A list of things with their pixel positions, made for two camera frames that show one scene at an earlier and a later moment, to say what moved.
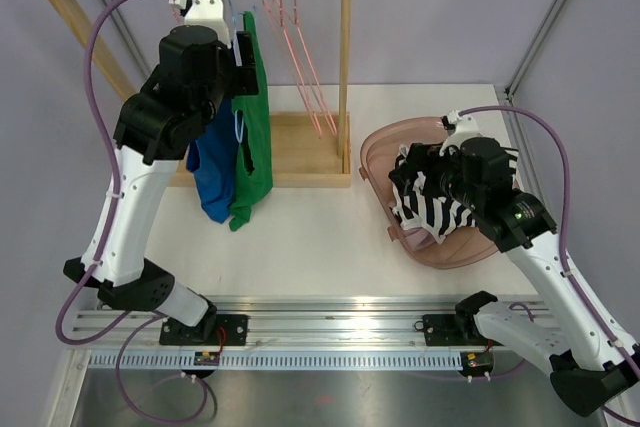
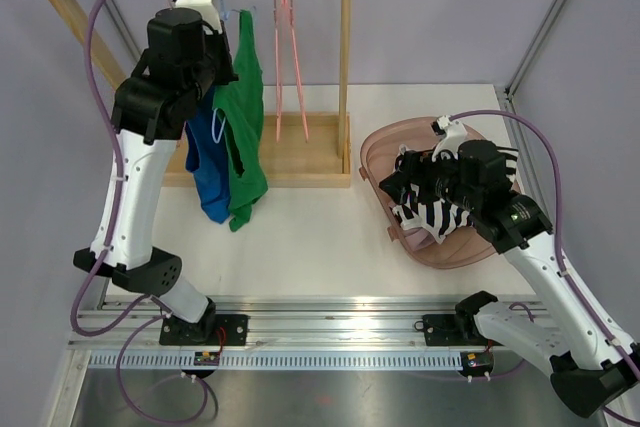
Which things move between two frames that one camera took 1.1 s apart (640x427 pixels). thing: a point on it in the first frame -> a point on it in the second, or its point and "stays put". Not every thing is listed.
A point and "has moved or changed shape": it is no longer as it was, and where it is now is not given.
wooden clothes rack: (307, 150) stays put
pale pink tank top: (418, 238) stays put
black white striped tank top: (425, 199) stays put
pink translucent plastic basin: (379, 154) stays put
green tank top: (251, 149) has moved or changed shape
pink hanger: (284, 20) -> (280, 4)
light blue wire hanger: (239, 132) -> (226, 16)
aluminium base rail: (283, 334) stays put
